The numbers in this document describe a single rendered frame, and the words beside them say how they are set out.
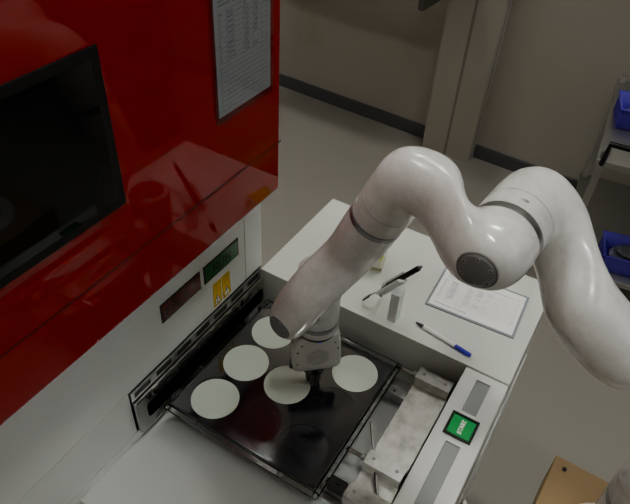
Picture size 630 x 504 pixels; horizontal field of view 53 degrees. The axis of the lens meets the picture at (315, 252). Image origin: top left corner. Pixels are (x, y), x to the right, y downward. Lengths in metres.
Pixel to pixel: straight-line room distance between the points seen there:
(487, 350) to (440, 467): 0.31
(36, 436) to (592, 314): 0.87
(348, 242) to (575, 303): 0.34
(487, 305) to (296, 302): 0.60
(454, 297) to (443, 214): 0.71
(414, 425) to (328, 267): 0.47
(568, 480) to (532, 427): 1.22
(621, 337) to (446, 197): 0.28
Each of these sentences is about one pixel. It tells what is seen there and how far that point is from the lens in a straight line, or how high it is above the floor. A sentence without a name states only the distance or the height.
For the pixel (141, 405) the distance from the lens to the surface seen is 1.34.
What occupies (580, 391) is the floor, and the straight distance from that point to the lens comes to 2.76.
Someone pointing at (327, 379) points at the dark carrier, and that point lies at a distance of 1.39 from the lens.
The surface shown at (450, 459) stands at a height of 0.96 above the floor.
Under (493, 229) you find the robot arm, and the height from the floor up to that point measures 1.54.
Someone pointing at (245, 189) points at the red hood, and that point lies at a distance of 1.22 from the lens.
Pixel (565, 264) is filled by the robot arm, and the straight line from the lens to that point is 0.88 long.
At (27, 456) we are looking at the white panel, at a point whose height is 1.05.
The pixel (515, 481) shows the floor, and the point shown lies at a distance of 2.43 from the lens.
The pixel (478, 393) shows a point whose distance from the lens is 1.36.
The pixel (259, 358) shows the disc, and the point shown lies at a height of 0.90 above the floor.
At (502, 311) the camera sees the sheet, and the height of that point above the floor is 0.97.
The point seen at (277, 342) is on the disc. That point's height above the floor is 0.90.
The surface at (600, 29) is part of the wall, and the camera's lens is 3.47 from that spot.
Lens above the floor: 2.00
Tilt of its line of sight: 41 degrees down
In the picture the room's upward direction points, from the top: 4 degrees clockwise
